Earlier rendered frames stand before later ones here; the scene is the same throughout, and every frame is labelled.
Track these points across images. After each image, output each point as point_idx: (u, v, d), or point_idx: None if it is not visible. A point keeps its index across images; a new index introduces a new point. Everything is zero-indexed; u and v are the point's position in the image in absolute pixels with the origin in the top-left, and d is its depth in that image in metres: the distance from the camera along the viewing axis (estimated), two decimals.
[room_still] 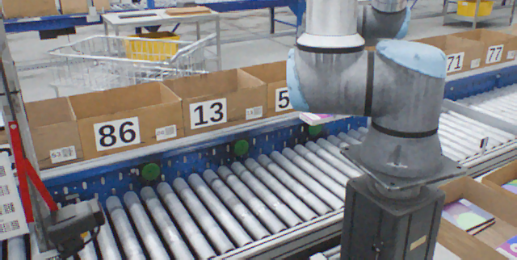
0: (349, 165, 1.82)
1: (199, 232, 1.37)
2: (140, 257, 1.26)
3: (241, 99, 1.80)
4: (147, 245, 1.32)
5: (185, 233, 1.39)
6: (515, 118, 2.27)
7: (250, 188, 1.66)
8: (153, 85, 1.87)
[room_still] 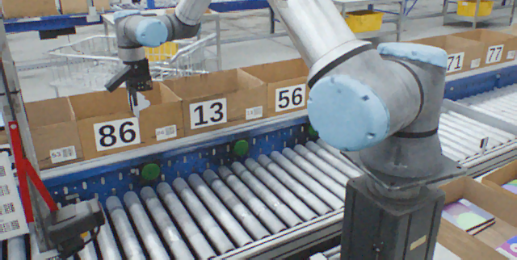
0: (349, 165, 1.82)
1: (199, 232, 1.37)
2: (140, 257, 1.26)
3: (241, 99, 1.80)
4: (147, 245, 1.32)
5: (185, 233, 1.39)
6: (515, 118, 2.27)
7: (250, 188, 1.66)
8: (153, 85, 1.87)
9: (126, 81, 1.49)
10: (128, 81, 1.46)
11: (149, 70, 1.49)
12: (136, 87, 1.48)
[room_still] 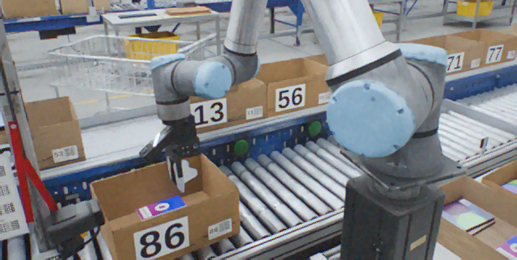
0: (349, 165, 1.82)
1: None
2: None
3: (241, 99, 1.80)
4: None
5: None
6: (515, 118, 2.27)
7: (250, 188, 1.66)
8: (193, 158, 1.52)
9: (166, 146, 1.15)
10: (170, 146, 1.13)
11: (195, 130, 1.16)
12: (181, 153, 1.14)
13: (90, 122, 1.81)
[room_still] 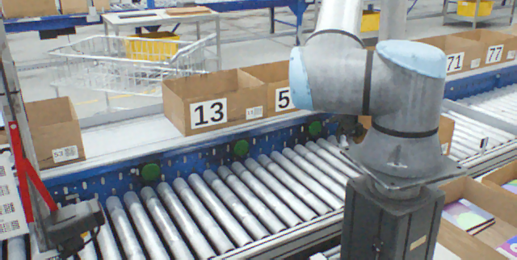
0: None
1: None
2: (139, 257, 1.26)
3: (241, 99, 1.80)
4: None
5: None
6: (515, 118, 2.27)
7: (259, 182, 1.67)
8: None
9: None
10: (340, 122, 1.75)
11: (353, 123, 1.68)
12: (342, 130, 1.74)
13: (90, 122, 1.81)
